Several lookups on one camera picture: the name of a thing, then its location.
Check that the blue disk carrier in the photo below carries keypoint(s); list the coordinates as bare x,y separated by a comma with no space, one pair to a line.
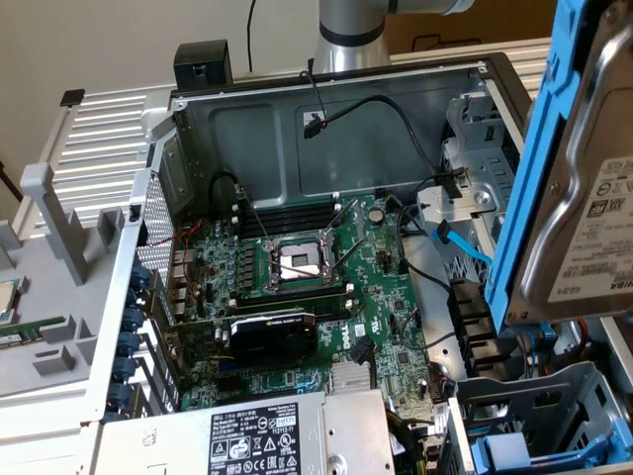
504,447

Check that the black profile end cap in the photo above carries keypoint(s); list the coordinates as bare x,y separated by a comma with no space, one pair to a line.
72,97

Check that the black plastic block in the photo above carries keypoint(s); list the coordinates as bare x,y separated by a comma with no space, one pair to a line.
203,64

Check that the thin metal locking lever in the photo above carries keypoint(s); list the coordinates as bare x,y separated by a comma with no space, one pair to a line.
253,215
350,252

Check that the CPU socket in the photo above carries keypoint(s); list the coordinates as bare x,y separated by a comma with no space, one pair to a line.
299,259

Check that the round coin battery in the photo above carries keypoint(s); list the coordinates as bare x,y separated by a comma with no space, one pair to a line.
377,215

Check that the black fan shroud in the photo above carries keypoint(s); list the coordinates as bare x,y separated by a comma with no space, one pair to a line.
470,326

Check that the dark blue slot latch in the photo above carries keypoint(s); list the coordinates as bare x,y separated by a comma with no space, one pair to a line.
140,274
128,343
119,396
124,369
134,298
131,319

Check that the silver power supply with label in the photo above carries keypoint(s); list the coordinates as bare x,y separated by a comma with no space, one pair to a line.
346,435

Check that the open PC case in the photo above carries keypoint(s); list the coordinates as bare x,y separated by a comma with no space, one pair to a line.
247,143

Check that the green motherboard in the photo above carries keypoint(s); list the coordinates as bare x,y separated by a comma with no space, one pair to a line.
381,316

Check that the grey metal drive cage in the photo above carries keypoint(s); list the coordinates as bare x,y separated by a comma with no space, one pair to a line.
494,168

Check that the silver CPU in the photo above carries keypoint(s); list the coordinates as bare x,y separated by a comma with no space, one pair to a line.
7,302

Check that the hard disk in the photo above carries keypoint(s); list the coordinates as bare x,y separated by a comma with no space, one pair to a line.
569,198

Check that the silver socket cover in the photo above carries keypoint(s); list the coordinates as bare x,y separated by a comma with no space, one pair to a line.
359,218

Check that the silver finned heat sink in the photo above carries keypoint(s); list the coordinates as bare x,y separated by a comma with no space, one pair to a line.
348,378

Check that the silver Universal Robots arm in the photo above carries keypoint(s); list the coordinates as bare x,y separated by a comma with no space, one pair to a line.
346,49

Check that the grey plastic parts rack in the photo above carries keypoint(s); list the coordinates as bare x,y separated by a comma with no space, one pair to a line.
54,307

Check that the black RAM slot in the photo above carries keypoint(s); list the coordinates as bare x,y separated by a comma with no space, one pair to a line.
287,216
292,293
287,203
297,309

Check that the black graphics card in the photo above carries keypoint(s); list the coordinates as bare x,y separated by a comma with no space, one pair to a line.
272,341

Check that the green RAM stick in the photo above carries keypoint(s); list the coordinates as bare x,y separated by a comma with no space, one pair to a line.
25,336

